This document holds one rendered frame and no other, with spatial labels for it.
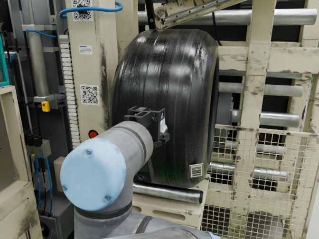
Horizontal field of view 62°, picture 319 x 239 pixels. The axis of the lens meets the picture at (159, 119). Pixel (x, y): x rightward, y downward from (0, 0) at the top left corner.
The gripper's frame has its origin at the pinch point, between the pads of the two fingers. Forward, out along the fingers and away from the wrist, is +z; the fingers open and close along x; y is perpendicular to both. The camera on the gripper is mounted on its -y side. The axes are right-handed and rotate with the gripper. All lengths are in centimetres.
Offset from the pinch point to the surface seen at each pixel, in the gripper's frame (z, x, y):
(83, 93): 20.0, 34.9, 4.3
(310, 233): 131, -83, -107
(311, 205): 67, -60, -50
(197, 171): 6.5, -10.1, -13.8
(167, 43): 12.5, 1.9, 22.2
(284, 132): 63, -42, -14
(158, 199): 18.0, 4.6, -32.1
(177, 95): 2.6, -4.0, 8.5
